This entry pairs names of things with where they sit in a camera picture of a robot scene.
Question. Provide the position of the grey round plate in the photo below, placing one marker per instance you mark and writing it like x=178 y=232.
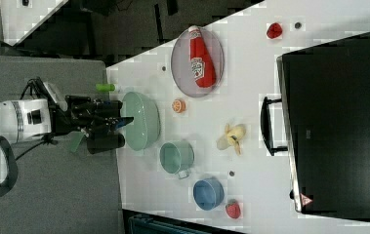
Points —
x=180 y=63

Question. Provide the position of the green spatula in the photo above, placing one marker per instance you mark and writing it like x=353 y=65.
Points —
x=75 y=140

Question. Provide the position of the orange slice toy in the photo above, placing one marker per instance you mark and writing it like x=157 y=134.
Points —
x=178 y=105

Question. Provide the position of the green mug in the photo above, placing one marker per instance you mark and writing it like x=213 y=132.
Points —
x=176 y=158

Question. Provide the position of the blue metal frame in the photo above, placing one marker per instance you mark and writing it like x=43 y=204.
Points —
x=145 y=224

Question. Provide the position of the green colander bowl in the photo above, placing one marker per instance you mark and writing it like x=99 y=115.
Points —
x=144 y=130

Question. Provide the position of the red ketchup bottle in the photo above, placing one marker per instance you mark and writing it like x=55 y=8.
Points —
x=201 y=64

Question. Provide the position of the blue mug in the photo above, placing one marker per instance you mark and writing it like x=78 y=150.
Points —
x=208 y=193

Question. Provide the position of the green toy cylinder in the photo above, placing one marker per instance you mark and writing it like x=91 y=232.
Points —
x=105 y=87

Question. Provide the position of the black toaster oven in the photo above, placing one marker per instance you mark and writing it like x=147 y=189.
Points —
x=325 y=99

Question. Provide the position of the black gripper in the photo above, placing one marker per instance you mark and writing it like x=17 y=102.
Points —
x=83 y=113

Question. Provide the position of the red strawberry toy far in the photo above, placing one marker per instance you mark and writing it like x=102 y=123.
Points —
x=274 y=30

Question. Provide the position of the red strawberry toy near mug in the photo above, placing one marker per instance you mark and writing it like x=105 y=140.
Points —
x=233 y=209

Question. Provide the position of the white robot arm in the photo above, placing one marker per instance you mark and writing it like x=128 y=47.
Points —
x=32 y=119

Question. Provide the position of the peeled toy banana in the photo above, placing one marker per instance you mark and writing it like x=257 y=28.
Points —
x=232 y=137

